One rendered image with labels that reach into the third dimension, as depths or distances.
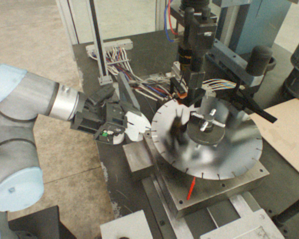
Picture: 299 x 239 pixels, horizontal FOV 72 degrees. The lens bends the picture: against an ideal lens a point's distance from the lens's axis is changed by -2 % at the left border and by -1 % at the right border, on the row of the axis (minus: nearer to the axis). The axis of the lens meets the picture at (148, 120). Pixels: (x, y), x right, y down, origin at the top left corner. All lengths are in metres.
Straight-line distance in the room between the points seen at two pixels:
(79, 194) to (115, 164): 0.86
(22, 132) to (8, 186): 0.12
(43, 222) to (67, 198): 0.88
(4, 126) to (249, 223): 0.58
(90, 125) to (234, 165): 0.38
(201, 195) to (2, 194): 0.48
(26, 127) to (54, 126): 1.62
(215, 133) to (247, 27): 0.71
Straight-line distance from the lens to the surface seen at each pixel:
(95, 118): 0.46
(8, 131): 0.47
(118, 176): 0.78
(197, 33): 0.49
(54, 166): 1.82
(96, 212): 1.55
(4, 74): 0.45
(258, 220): 0.61
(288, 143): 1.02
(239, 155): 0.63
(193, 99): 0.63
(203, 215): 0.73
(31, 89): 0.44
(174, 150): 0.59
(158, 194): 0.73
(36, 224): 0.79
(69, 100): 0.45
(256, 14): 1.22
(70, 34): 1.59
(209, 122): 0.61
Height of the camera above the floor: 1.43
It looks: 47 degrees down
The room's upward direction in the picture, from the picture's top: straight up
